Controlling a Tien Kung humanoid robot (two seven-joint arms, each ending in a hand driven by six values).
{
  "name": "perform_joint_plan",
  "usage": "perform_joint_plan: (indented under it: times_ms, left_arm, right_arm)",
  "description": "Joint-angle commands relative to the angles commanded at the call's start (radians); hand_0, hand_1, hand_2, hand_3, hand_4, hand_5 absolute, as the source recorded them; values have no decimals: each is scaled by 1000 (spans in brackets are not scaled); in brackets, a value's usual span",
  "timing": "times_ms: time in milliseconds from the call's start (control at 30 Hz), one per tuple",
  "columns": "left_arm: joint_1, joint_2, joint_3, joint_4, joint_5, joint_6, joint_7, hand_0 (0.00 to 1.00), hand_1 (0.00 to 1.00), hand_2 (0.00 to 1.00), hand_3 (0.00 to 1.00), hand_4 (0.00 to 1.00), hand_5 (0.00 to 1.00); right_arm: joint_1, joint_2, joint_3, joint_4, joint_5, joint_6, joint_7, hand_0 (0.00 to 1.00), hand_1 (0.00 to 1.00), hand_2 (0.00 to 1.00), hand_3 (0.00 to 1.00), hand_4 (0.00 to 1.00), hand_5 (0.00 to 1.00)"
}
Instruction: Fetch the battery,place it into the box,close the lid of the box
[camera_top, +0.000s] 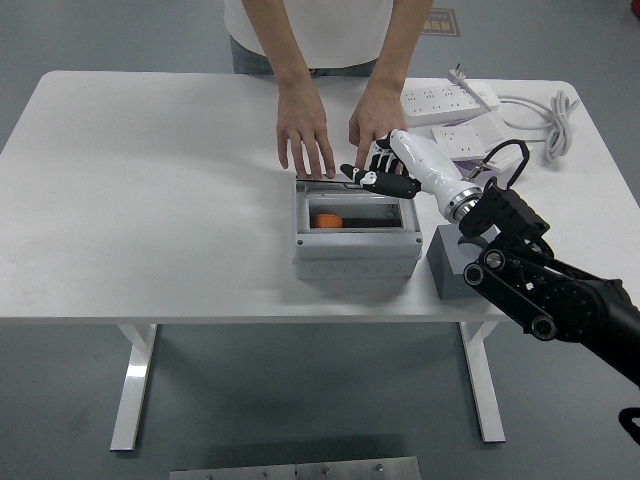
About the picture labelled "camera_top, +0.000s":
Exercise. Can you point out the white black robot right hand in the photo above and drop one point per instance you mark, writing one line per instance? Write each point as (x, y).
(430, 165)

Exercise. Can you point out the person's left hand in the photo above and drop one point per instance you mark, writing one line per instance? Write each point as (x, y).
(380, 112)

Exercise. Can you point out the person's right hand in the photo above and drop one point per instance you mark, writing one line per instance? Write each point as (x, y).
(302, 115)

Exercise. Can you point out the transparent grey box lid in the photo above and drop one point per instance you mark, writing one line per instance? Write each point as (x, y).
(325, 180)

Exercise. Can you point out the orange cylinder battery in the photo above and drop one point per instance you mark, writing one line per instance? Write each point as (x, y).
(327, 221)

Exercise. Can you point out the person's left forearm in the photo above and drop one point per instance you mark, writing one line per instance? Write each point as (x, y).
(400, 45)

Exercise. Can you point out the person's right forearm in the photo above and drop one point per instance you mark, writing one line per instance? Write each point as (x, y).
(285, 45)

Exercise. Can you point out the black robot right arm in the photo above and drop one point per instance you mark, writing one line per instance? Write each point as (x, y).
(505, 210)

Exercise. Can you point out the grey plastic junction box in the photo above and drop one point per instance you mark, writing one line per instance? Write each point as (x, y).
(350, 260)

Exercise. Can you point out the purple round tape roll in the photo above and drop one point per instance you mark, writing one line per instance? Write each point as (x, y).
(465, 163)

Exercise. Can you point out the white flat cover plate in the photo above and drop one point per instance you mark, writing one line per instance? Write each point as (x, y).
(505, 160)

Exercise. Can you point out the person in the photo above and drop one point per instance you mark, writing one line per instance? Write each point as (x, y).
(340, 30)

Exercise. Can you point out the grey block holder with hole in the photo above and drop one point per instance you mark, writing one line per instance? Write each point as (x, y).
(445, 275)

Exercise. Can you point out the brown floor sign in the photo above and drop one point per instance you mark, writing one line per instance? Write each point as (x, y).
(445, 22)

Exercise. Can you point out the white table leg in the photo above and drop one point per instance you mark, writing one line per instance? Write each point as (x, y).
(485, 385)
(135, 385)

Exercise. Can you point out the grey metal plate with screws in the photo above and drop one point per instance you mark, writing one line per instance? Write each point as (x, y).
(295, 472)

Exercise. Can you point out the white wall socket panel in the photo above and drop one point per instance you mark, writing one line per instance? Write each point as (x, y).
(457, 140)

